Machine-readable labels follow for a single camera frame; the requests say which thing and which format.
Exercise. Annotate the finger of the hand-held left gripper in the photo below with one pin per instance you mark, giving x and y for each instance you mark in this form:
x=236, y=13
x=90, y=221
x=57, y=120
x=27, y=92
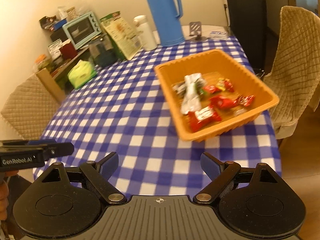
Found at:
x=42, y=142
x=61, y=149

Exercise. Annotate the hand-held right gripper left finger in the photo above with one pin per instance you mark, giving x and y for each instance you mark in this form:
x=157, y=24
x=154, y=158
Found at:
x=110, y=163

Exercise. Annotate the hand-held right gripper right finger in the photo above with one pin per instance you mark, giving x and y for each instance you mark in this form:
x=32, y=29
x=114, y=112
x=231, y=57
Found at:
x=209, y=165

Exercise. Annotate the large red snack packet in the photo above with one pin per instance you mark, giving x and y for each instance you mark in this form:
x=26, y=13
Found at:
x=202, y=118

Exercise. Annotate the white plastic wrapper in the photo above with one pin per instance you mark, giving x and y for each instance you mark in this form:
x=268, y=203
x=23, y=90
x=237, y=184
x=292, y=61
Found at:
x=191, y=97

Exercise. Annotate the green candy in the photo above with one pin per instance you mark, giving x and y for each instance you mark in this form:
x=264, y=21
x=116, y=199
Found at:
x=201, y=93

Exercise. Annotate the red white-label candy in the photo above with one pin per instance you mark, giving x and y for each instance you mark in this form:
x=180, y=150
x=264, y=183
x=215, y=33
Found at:
x=246, y=100

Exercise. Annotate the dark brown candy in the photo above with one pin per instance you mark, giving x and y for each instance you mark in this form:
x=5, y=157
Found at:
x=210, y=89

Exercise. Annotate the small red candy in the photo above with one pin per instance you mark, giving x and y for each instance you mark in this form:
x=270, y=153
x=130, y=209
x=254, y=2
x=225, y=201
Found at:
x=228, y=85

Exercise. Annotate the clear packet with dark snack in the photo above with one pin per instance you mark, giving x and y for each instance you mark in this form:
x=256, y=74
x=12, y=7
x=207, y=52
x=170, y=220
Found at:
x=179, y=88

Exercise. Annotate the yellow candy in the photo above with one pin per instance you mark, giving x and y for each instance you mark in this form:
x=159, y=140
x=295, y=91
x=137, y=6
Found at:
x=220, y=81

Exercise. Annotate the orange plastic tray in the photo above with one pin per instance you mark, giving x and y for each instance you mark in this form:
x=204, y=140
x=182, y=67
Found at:
x=170, y=80

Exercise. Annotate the person's left hand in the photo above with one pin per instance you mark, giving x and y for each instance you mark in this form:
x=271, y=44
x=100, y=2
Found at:
x=3, y=195

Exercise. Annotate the chair with beige quilted cover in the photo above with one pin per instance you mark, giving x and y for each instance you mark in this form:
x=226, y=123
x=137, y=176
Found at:
x=27, y=110

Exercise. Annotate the blue checked tablecloth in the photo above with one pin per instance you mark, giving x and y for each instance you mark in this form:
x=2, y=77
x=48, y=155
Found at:
x=120, y=120

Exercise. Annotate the tan cardboard box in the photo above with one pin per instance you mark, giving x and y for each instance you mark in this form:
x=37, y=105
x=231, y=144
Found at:
x=50, y=85

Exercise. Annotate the green tissue pack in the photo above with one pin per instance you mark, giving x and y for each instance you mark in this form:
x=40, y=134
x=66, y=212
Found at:
x=81, y=75

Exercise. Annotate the orange lid jar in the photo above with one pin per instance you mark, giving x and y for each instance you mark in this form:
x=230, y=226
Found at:
x=42, y=63

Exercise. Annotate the wooden shelf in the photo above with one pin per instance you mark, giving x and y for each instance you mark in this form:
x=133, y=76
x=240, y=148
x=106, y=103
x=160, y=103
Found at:
x=75, y=58

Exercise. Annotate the stack of white packs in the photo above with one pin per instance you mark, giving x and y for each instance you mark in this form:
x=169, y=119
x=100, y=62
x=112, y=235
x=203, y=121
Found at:
x=54, y=50

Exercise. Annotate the dark red box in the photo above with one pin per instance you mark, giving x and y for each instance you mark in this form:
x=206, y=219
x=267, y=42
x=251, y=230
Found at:
x=68, y=51

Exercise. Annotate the glass jar with dark lid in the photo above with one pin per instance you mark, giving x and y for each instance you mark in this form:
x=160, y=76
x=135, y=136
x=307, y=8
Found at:
x=103, y=57

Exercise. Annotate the black box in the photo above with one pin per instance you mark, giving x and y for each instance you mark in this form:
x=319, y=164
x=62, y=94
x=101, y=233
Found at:
x=57, y=35

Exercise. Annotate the blue storage box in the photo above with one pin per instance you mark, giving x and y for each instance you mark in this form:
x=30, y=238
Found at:
x=61, y=25

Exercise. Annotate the light blue toaster oven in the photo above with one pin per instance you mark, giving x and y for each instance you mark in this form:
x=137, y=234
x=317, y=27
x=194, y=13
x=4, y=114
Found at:
x=80, y=30

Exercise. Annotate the dark snack bag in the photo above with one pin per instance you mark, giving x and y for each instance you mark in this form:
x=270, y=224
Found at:
x=48, y=23

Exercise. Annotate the green printed snack bag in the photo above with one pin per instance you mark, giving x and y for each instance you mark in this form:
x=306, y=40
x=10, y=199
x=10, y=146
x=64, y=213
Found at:
x=120, y=37

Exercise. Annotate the chair with draped quilted cover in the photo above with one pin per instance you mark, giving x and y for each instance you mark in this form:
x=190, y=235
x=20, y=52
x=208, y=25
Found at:
x=295, y=67

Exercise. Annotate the small white blue pack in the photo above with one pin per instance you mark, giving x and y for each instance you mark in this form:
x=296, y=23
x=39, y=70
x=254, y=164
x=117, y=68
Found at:
x=218, y=35

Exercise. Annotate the white plastic bag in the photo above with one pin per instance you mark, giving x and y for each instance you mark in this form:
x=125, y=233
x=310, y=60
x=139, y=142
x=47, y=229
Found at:
x=62, y=13

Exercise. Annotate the white insulated bottle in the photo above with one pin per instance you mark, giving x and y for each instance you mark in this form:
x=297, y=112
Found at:
x=147, y=37

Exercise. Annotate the clear jar of nuts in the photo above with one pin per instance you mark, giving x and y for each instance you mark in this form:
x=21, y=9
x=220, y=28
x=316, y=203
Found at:
x=71, y=13

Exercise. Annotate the grey phone stand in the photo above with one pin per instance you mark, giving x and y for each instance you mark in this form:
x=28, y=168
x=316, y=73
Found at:
x=195, y=27

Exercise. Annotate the black cabinet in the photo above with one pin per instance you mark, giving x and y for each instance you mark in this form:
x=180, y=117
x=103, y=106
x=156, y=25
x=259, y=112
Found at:
x=247, y=30

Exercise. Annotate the blue thermos jug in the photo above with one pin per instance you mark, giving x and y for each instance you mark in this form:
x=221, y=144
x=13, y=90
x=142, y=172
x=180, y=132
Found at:
x=165, y=22

